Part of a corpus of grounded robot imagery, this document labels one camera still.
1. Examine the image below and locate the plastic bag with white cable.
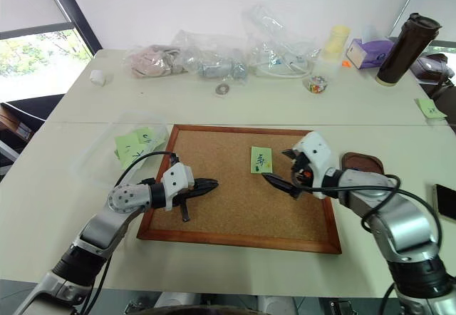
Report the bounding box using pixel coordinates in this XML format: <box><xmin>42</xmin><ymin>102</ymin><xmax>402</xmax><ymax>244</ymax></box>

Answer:
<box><xmin>243</xmin><ymin>4</ymin><xmax>321</xmax><ymax>80</ymax></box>

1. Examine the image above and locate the purple tissue box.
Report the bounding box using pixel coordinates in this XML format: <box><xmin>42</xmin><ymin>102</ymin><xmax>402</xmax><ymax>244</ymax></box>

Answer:
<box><xmin>346</xmin><ymin>37</ymin><xmax>397</xmax><ymax>71</ymax></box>

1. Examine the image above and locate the pale yellow plastic cup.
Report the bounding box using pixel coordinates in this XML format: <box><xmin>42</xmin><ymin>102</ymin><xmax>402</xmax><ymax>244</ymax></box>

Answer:
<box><xmin>322</xmin><ymin>24</ymin><xmax>352</xmax><ymax>60</ymax></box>

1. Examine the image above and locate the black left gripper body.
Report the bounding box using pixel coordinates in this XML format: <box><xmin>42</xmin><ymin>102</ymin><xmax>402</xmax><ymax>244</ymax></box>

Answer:
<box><xmin>172</xmin><ymin>178</ymin><xmax>198</xmax><ymax>222</ymax></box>

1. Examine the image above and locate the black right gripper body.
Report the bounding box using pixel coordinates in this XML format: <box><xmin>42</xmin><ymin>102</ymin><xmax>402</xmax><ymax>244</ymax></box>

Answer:
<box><xmin>289</xmin><ymin>152</ymin><xmax>315</xmax><ymax>192</ymax></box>

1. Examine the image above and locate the brown travel tumbler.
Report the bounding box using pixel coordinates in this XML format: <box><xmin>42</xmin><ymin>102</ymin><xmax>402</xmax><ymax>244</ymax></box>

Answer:
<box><xmin>375</xmin><ymin>12</ymin><xmax>443</xmax><ymax>88</ymax></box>

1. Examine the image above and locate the black window frame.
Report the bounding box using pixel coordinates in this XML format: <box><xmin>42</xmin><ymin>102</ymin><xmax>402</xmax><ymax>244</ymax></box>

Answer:
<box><xmin>0</xmin><ymin>0</ymin><xmax>105</xmax><ymax>59</ymax></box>

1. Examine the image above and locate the plastic bag with grey item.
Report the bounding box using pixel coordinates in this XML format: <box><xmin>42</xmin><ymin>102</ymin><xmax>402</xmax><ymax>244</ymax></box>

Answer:
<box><xmin>173</xmin><ymin>29</ymin><xmax>251</xmax><ymax>82</ymax></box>

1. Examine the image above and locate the white tape roll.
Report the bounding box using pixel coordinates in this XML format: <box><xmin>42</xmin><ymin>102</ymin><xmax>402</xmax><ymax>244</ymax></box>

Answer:
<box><xmin>88</xmin><ymin>69</ymin><xmax>108</xmax><ymax>87</ymax></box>

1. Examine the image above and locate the clear plastic box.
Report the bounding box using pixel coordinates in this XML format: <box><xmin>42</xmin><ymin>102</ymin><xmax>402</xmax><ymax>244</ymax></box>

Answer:
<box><xmin>73</xmin><ymin>110</ymin><xmax>172</xmax><ymax>192</ymax></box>

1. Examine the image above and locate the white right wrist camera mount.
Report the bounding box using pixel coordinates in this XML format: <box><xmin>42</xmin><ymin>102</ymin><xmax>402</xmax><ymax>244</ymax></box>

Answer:
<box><xmin>291</xmin><ymin>131</ymin><xmax>338</xmax><ymax>200</ymax></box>

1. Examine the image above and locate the dark bag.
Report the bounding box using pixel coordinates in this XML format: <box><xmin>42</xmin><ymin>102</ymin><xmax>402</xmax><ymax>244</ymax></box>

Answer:
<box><xmin>412</xmin><ymin>53</ymin><xmax>456</xmax><ymax>97</ymax></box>

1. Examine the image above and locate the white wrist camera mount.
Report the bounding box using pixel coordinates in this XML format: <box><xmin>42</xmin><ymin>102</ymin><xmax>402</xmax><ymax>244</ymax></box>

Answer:
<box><xmin>160</xmin><ymin>162</ymin><xmax>196</xmax><ymax>212</ymax></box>
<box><xmin>291</xmin><ymin>131</ymin><xmax>338</xmax><ymax>200</ymax></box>

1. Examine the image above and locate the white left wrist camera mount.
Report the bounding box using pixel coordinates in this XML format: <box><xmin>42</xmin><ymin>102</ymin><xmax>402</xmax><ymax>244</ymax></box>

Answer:
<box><xmin>160</xmin><ymin>162</ymin><xmax>196</xmax><ymax>212</ymax></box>

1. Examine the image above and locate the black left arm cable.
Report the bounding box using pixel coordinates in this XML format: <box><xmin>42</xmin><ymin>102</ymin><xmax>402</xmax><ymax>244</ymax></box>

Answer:
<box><xmin>83</xmin><ymin>150</ymin><xmax>181</xmax><ymax>315</ymax></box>

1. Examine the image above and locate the wood-framed cork board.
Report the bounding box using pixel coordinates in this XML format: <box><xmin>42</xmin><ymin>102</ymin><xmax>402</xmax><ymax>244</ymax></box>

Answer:
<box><xmin>136</xmin><ymin>124</ymin><xmax>342</xmax><ymax>255</ymax></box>

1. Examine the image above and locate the green sticky note with writing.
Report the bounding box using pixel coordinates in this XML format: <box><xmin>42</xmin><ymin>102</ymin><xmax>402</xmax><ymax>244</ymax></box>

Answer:
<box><xmin>414</xmin><ymin>97</ymin><xmax>448</xmax><ymax>120</ymax></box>
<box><xmin>250</xmin><ymin>145</ymin><xmax>274</xmax><ymax>175</ymax></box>
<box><xmin>133</xmin><ymin>127</ymin><xmax>155</xmax><ymax>145</ymax></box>
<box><xmin>113</xmin><ymin>132</ymin><xmax>144</xmax><ymax>171</ymax></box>

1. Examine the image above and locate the black smartphone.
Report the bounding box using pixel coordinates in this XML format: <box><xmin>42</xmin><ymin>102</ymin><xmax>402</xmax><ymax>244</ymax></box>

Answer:
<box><xmin>433</xmin><ymin>183</ymin><xmax>456</xmax><ymax>220</ymax></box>

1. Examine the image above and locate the clear jar of coloured pushpins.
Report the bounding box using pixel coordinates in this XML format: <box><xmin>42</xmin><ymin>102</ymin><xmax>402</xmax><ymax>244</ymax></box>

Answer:
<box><xmin>302</xmin><ymin>74</ymin><xmax>330</xmax><ymax>96</ymax></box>

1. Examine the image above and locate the plastic bag with pink cloth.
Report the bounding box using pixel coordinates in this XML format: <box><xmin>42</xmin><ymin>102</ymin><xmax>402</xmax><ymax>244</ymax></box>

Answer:
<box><xmin>122</xmin><ymin>43</ymin><xmax>187</xmax><ymax>79</ymax></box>

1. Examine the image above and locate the brown tray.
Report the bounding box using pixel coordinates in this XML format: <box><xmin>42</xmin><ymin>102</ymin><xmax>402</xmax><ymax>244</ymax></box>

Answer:
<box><xmin>340</xmin><ymin>152</ymin><xmax>386</xmax><ymax>180</ymax></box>

